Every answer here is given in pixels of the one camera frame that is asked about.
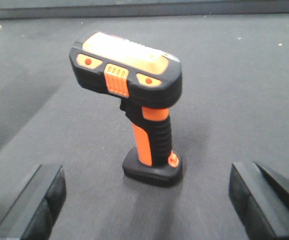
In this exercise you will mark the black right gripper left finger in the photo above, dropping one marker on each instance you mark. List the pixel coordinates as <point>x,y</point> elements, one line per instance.
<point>30,210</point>

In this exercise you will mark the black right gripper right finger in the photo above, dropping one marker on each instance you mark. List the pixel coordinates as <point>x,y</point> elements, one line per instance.
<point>260,197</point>

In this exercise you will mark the orange black barcode scanner gun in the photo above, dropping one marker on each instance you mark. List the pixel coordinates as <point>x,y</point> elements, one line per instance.
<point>148,83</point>

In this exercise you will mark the dark raised table edge rail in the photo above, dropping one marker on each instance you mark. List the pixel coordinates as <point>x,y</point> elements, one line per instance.
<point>32,9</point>

